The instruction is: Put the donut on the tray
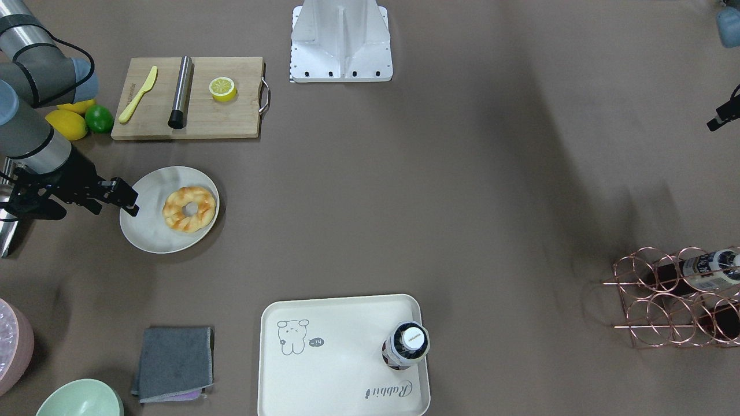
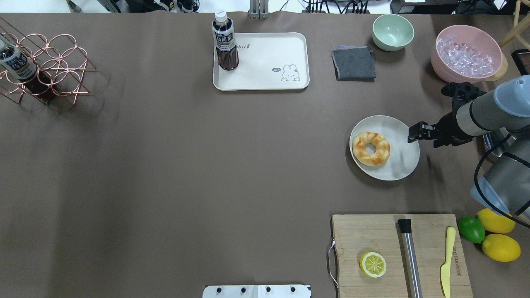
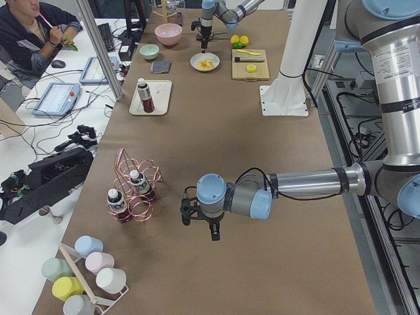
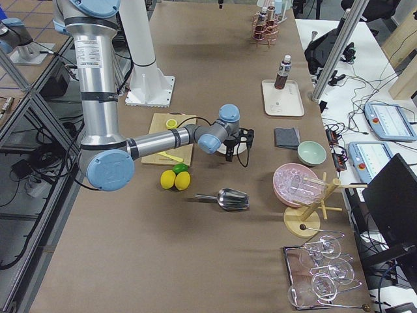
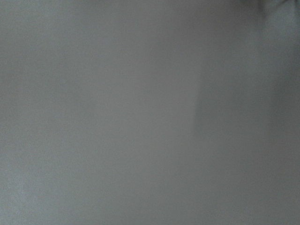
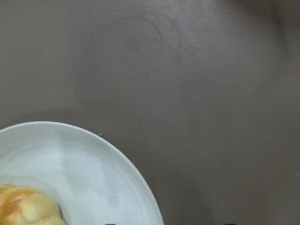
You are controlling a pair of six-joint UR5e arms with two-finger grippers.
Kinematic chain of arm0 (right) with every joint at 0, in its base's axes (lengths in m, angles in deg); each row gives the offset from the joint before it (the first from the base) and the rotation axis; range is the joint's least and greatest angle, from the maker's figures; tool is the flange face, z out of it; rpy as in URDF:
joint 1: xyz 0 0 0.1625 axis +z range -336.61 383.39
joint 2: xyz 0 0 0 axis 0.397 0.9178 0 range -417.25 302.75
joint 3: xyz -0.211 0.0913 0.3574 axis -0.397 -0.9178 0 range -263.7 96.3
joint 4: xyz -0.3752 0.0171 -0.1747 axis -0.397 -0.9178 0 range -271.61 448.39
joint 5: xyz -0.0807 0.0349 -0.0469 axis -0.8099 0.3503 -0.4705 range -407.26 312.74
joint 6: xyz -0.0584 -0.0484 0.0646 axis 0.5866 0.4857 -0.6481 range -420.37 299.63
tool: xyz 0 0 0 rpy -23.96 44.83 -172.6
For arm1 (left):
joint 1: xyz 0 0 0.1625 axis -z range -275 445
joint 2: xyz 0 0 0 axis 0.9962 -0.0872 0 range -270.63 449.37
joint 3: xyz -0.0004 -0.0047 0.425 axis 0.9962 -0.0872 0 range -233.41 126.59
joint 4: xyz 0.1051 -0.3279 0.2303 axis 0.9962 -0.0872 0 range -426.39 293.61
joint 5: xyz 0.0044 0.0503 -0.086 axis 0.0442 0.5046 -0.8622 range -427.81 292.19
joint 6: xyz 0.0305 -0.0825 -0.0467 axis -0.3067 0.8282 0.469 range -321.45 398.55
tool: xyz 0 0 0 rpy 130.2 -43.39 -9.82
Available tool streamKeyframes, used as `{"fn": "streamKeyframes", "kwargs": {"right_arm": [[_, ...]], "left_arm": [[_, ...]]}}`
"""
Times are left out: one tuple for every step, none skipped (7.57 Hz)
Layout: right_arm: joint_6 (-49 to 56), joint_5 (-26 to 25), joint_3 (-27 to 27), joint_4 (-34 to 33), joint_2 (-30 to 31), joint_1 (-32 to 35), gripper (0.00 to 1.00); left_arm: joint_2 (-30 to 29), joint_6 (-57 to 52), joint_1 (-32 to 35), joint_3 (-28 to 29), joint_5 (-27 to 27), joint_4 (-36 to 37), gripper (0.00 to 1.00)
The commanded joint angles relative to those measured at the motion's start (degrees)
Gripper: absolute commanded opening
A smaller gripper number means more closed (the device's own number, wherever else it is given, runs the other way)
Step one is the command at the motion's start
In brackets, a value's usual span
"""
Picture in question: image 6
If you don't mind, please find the braided glazed donut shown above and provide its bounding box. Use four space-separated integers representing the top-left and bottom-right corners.
0 184 65 225

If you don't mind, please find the white round plate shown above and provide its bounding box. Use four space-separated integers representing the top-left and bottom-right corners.
0 121 163 225

